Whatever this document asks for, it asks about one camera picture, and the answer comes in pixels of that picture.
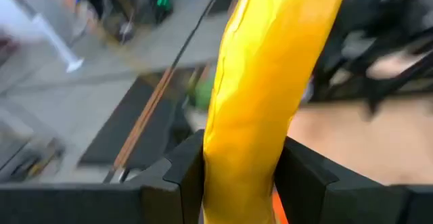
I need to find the black hazard striped floor mat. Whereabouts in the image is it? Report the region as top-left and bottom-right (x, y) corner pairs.
(77, 66), (204, 184)

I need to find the yellow banana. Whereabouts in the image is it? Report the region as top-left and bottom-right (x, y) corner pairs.
(202, 0), (350, 224)

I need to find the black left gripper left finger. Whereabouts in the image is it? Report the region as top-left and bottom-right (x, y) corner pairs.
(141, 129), (206, 224)

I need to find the orange bell pepper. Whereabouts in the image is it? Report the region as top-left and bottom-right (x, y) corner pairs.
(272, 188), (289, 224)

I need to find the succulent in white patterned pot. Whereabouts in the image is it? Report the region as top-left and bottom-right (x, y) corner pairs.
(189, 76), (217, 112)

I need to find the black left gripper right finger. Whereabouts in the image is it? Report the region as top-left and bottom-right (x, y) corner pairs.
(274, 136), (410, 224)

